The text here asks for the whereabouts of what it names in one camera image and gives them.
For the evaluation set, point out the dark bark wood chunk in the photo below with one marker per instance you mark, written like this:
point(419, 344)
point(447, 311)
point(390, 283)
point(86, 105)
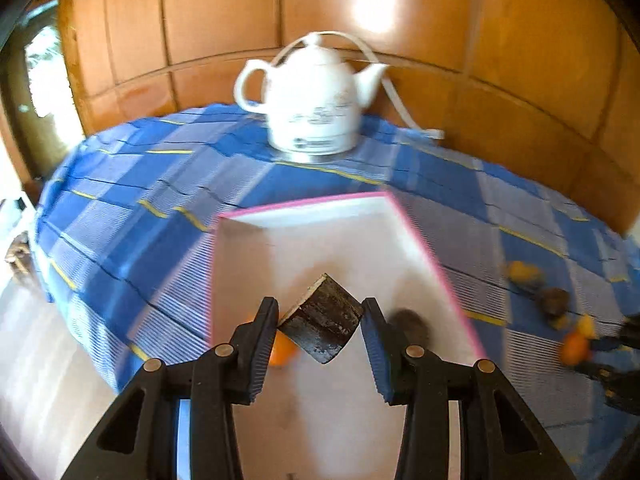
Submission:
point(325, 320)

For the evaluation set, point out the white power strip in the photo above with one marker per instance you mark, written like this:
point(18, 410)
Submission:
point(432, 134)

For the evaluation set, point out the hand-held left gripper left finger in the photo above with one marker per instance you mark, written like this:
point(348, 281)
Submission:
point(254, 357)

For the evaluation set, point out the yellow pepper piece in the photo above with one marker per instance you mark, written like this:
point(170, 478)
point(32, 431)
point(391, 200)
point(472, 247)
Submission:
point(583, 325)

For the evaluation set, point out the brown kiwi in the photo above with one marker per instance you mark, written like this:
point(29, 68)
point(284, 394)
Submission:
point(407, 322)

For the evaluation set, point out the small orange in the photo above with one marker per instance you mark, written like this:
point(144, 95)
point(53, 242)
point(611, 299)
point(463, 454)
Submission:
point(574, 350)

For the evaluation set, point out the blue plaid tablecloth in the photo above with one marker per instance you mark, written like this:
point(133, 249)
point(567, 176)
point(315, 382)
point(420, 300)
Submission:
point(150, 240)

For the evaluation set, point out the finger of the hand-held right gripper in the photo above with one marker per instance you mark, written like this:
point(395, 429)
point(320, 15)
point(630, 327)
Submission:
point(617, 385)
point(620, 336)

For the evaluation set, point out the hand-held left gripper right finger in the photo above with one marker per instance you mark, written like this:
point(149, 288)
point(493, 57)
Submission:
point(380, 362)

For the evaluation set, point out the white ceramic electric kettle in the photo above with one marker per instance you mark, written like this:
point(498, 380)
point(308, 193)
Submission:
point(310, 105)

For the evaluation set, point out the dark brown shell fruit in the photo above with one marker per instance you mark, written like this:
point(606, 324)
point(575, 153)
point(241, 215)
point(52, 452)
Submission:
point(551, 302)

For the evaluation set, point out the silver kettle base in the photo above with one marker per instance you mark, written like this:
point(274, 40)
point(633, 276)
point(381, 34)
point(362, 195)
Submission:
point(312, 158)

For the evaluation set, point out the round yellow fruit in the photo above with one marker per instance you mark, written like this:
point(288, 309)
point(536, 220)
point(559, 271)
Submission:
point(522, 271)

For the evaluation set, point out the white tray with pink rim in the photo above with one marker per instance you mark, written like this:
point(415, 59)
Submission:
point(325, 240)

